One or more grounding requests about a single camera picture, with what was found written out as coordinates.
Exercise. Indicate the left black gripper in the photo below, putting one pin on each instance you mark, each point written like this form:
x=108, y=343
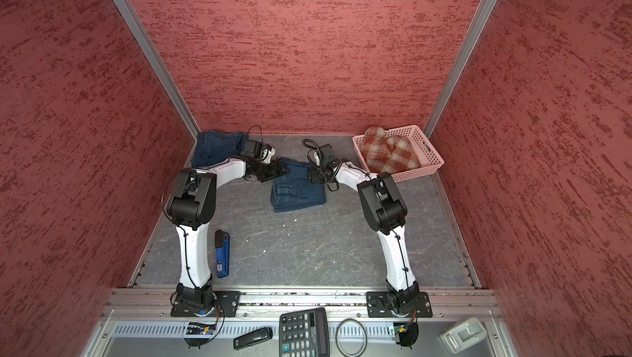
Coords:
x=273, y=171

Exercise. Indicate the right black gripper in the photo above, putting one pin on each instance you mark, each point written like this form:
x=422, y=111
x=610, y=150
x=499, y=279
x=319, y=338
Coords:
x=313, y=175

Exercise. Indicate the dark denim button skirt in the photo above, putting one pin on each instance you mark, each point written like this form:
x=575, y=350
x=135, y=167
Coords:
x=213, y=147

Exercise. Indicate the red cloth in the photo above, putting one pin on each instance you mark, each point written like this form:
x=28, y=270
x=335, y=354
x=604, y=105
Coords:
x=393, y=154

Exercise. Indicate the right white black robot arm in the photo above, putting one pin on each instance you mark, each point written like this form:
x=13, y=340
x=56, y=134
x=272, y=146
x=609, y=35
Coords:
x=385, y=213

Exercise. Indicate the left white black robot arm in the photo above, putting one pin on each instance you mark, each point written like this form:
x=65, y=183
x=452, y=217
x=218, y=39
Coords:
x=190, y=208

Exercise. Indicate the pink perforated plastic basket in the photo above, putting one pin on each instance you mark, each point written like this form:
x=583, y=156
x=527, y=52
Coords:
x=430, y=159

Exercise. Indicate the black calculator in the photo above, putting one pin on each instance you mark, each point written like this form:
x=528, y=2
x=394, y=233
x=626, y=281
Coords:
x=304, y=333

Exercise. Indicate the left circuit board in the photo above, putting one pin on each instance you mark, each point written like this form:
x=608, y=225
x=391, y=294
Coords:
x=200, y=329

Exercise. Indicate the circuit board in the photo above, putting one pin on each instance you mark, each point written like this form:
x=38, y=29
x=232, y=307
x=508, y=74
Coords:
x=405, y=334
x=200, y=329

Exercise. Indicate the right circuit board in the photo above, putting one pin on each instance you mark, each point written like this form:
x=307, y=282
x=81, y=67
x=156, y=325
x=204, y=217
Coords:
x=405, y=334

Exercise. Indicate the grey white box device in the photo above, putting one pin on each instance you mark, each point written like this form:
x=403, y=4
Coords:
x=463, y=335

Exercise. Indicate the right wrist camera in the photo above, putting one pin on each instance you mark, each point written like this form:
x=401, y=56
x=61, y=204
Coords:
x=327, y=156

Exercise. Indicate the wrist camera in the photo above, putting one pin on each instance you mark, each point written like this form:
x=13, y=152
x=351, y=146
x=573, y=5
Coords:
x=258, y=151
x=327, y=156

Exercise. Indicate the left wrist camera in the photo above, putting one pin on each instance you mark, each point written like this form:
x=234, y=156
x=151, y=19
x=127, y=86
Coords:
x=258, y=151

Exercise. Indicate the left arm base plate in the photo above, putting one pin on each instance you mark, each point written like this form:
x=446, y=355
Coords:
x=225, y=303

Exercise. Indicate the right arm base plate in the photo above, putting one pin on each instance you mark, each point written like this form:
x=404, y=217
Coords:
x=377, y=306

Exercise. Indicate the aluminium front rail frame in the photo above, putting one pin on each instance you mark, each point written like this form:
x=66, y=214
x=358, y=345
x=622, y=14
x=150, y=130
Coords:
x=137, y=322

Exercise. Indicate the left aluminium corner post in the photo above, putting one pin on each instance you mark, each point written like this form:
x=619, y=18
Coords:
x=134, y=23

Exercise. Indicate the aluminium corner post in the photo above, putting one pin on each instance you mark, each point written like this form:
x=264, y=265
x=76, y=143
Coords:
x=472, y=36
x=134, y=23

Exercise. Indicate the right aluminium corner post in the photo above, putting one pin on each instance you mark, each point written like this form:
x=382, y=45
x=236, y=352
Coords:
x=472, y=36

